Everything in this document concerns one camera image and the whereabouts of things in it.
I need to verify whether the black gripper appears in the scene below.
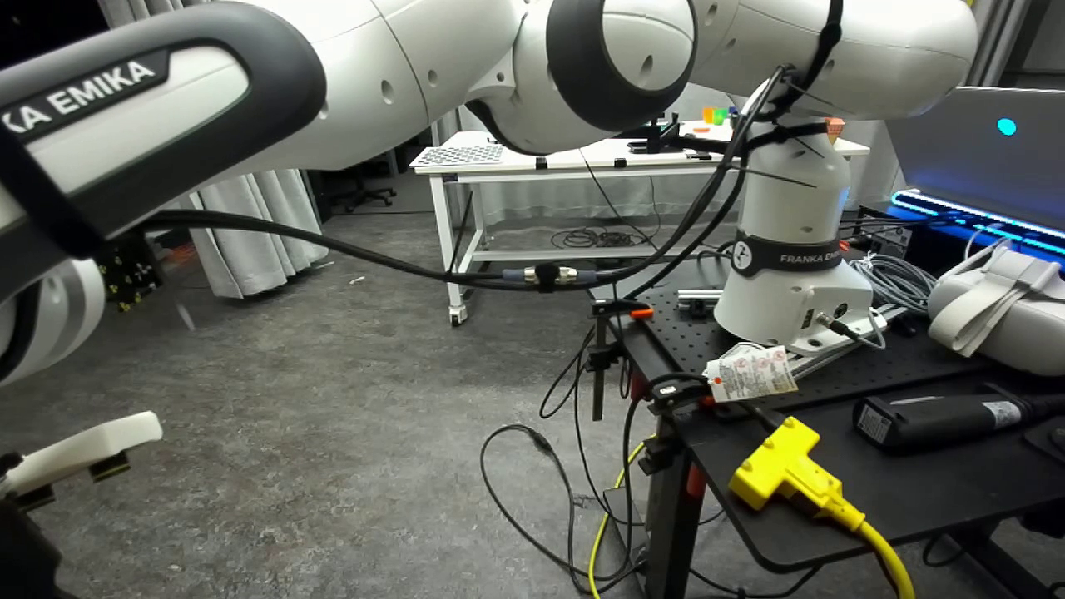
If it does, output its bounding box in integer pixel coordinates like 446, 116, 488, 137
0, 497, 61, 599

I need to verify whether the black perforated panel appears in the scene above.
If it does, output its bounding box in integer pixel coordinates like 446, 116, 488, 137
94, 232, 167, 313

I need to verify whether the grey curtain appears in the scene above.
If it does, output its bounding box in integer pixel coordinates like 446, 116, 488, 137
180, 162, 334, 304

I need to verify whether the white metal table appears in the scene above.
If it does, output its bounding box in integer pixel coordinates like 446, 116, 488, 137
409, 127, 759, 330

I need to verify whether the black clamp with orange tip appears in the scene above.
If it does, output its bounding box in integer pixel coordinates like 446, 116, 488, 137
586, 295, 660, 425

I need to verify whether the white labelled packet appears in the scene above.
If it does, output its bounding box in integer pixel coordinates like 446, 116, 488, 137
698, 339, 803, 405

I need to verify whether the yellow power splitter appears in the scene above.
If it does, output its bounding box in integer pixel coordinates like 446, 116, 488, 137
727, 412, 867, 537

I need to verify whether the black power brick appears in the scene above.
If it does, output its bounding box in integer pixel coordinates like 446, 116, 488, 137
850, 379, 1053, 451

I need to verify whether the black robot table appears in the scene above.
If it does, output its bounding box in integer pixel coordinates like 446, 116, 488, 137
580, 259, 1065, 599

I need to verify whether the white grey VR headset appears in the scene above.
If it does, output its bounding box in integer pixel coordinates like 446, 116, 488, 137
925, 244, 1065, 379

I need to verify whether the grey laptop with blue light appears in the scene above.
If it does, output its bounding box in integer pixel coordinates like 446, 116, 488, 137
885, 82, 1065, 266

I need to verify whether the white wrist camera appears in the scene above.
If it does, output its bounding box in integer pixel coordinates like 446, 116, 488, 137
0, 405, 167, 506

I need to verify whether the black floor cable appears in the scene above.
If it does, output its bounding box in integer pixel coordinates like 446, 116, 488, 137
476, 418, 630, 593

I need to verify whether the thin yellow cable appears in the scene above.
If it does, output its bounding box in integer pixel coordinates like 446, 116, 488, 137
582, 438, 649, 599

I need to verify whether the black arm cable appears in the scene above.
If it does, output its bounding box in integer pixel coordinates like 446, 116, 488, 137
141, 0, 850, 300

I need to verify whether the yellow power cable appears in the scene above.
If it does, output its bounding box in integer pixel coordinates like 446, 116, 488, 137
826, 497, 920, 599

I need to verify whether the grey cable bundle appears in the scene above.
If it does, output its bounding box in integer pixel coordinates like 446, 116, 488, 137
844, 245, 938, 324

